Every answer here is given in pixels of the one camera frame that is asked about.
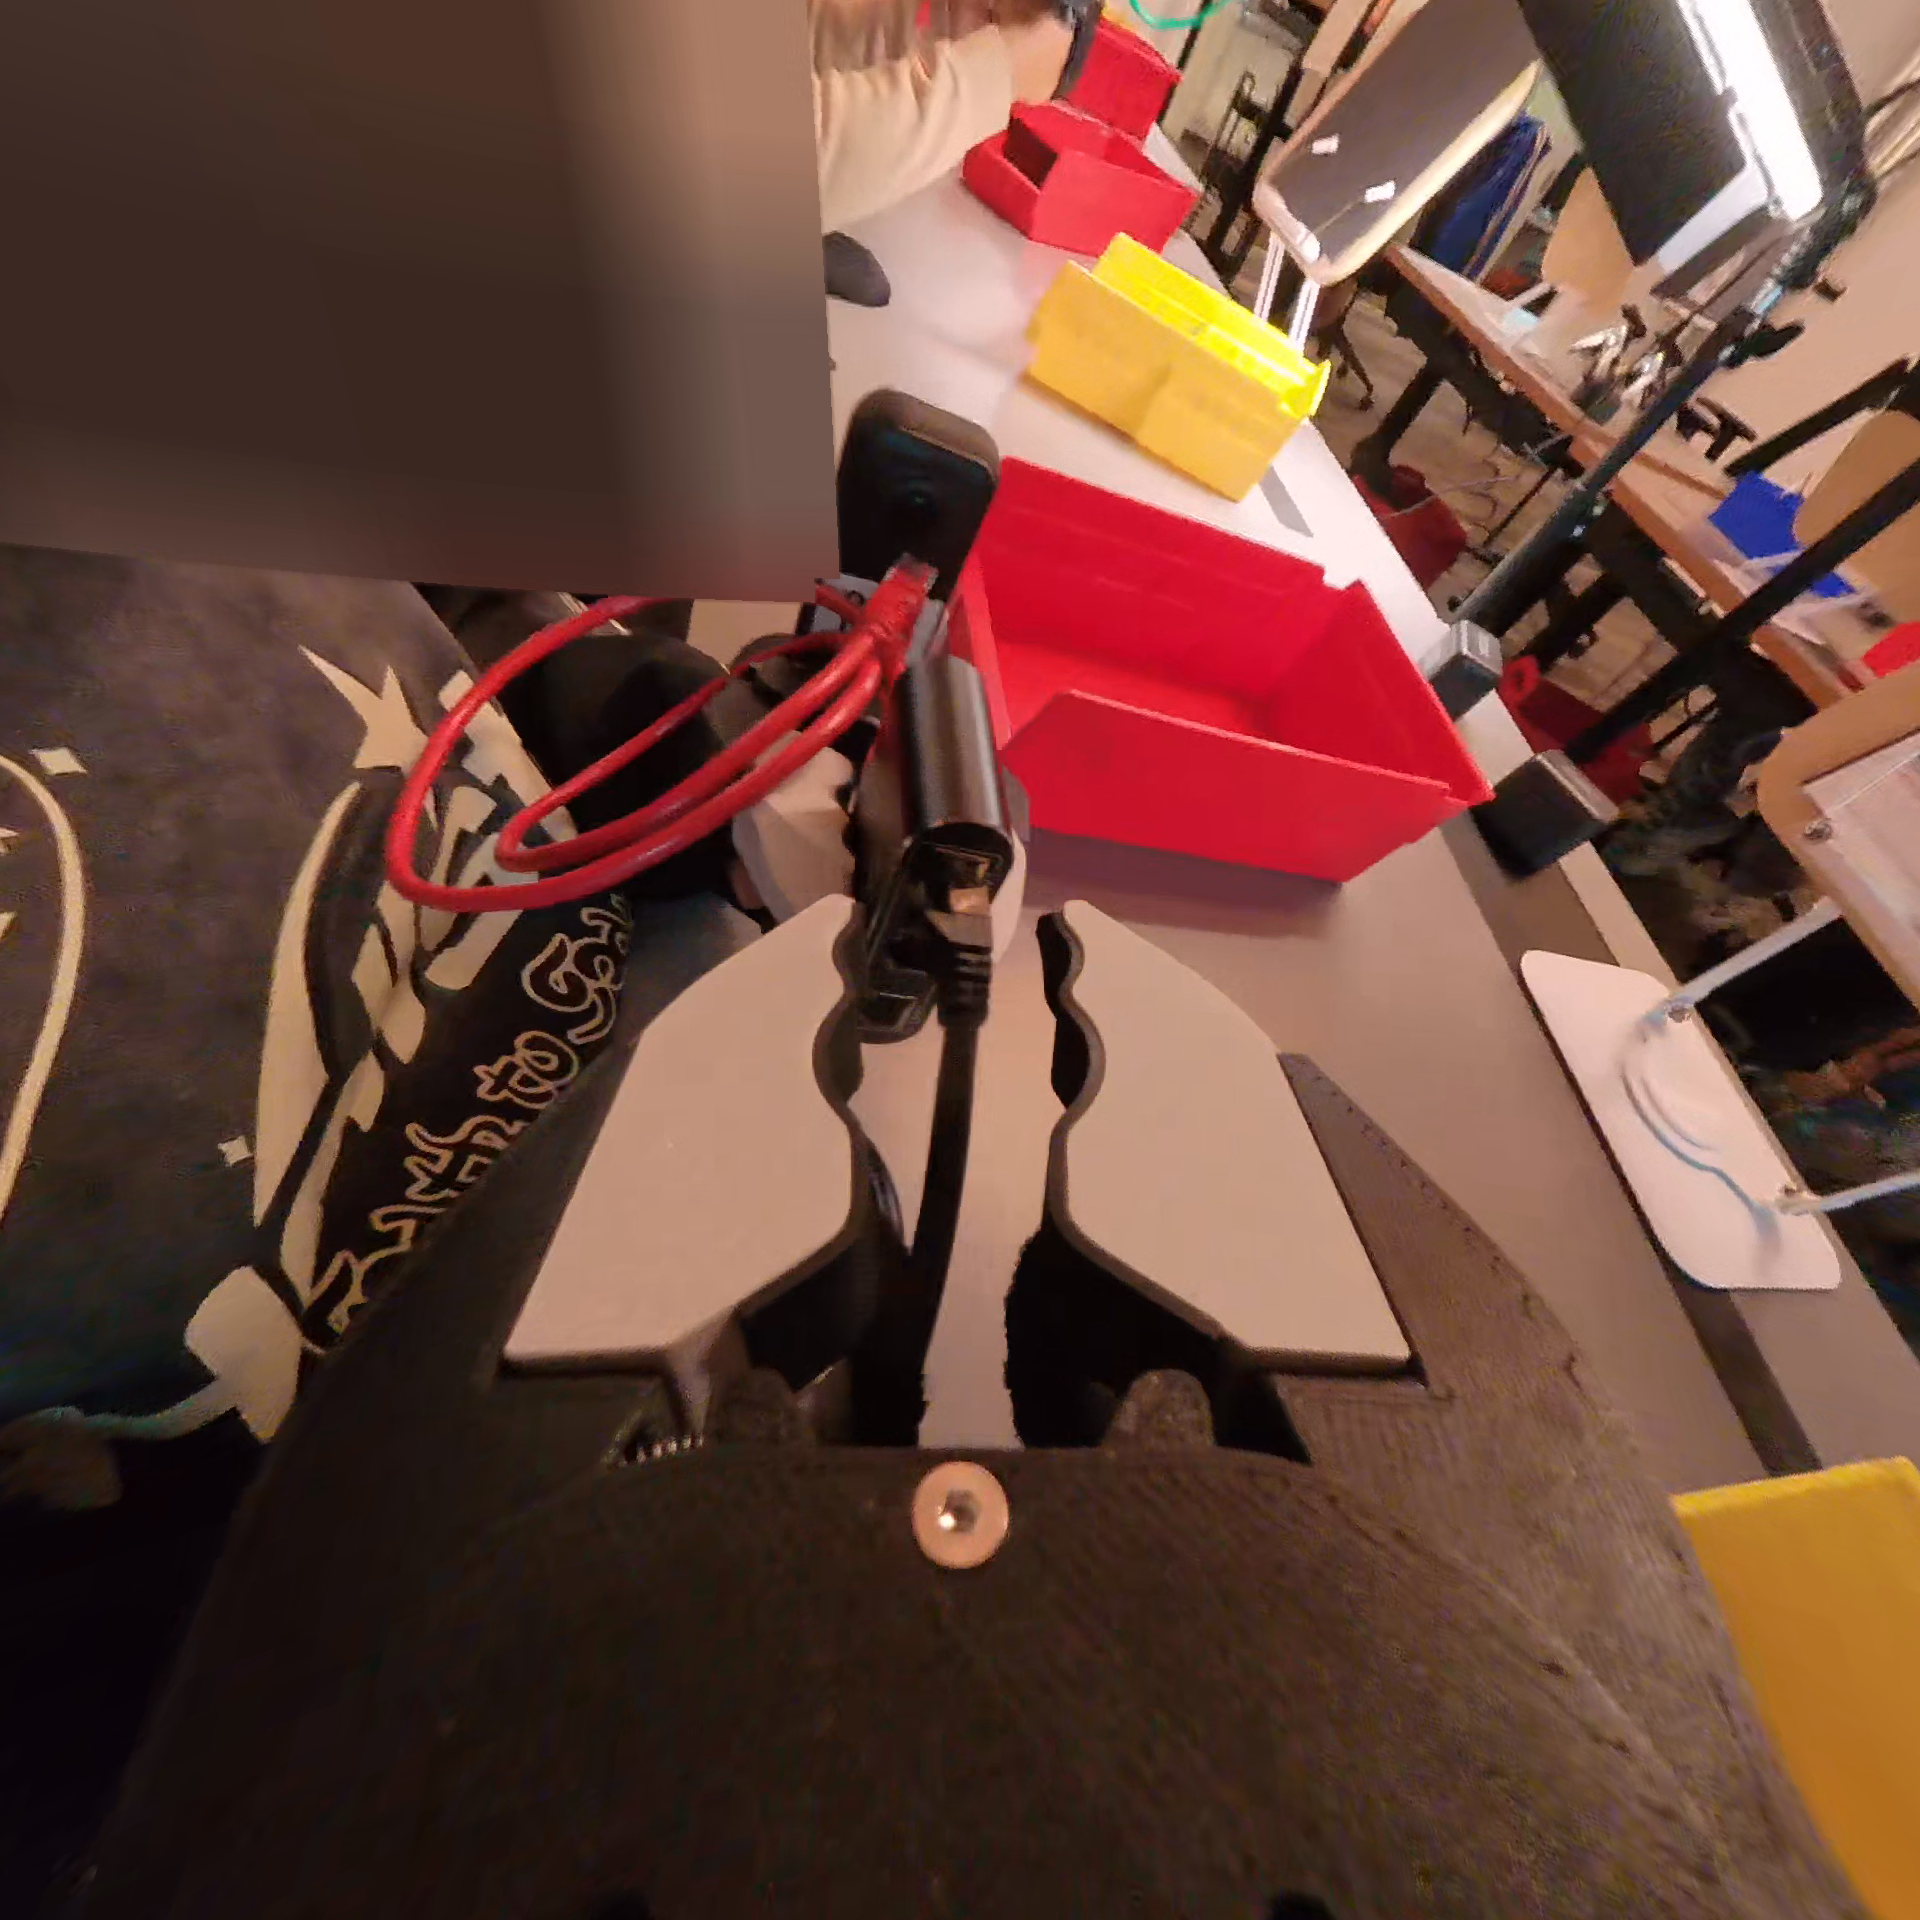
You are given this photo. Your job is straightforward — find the black ethernet switch box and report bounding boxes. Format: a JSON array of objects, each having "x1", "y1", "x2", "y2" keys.
[{"x1": 891, "y1": 651, "x2": 1019, "y2": 904}]

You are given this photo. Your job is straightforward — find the black light stand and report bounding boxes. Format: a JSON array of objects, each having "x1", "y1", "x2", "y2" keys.
[{"x1": 1422, "y1": 152, "x2": 1877, "y2": 724}]

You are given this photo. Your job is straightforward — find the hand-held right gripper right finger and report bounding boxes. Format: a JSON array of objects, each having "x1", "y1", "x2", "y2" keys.
[{"x1": 1036, "y1": 902, "x2": 1417, "y2": 1375}]

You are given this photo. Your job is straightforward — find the red ethernet cable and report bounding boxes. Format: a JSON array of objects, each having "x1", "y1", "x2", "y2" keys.
[{"x1": 385, "y1": 552, "x2": 946, "y2": 914}]

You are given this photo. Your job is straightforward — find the yellow plastic bin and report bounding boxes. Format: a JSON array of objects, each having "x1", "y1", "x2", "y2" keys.
[
  {"x1": 1669, "y1": 1458, "x2": 1920, "y2": 1920},
  {"x1": 1026, "y1": 231, "x2": 1334, "y2": 506}
]

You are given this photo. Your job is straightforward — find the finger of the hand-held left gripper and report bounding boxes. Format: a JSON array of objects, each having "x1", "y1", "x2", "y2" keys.
[{"x1": 729, "y1": 743, "x2": 864, "y2": 922}]

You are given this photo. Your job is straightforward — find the black ethernet cable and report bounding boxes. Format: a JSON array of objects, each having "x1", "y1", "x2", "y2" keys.
[{"x1": 856, "y1": 832, "x2": 1004, "y2": 1450}]

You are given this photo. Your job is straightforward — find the white poster stand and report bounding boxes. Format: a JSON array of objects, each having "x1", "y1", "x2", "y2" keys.
[{"x1": 1520, "y1": 902, "x2": 1920, "y2": 1297}]

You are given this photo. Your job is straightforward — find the person's black printed shirt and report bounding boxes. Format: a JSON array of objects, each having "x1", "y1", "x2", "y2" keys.
[{"x1": 0, "y1": 545, "x2": 722, "y2": 1489}]

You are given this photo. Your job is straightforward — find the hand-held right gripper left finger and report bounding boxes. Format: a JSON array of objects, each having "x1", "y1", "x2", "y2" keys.
[{"x1": 502, "y1": 891, "x2": 912, "y2": 1370}]

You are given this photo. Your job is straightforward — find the LED light panel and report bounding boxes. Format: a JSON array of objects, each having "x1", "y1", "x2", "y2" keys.
[{"x1": 1516, "y1": 0, "x2": 1869, "y2": 308}]

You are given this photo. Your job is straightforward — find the dark board with beige rim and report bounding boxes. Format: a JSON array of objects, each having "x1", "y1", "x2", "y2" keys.
[{"x1": 1248, "y1": 0, "x2": 1549, "y2": 291}]

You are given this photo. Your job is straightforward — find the long wooden table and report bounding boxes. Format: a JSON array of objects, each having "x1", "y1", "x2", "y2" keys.
[{"x1": 1388, "y1": 241, "x2": 1920, "y2": 714}]

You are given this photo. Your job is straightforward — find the blue plastic bin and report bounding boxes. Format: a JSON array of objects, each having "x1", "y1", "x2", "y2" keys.
[{"x1": 1707, "y1": 468, "x2": 1858, "y2": 600}]

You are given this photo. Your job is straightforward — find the another person's forearm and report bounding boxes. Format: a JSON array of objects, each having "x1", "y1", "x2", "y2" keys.
[{"x1": 816, "y1": 0, "x2": 1081, "y2": 233}]

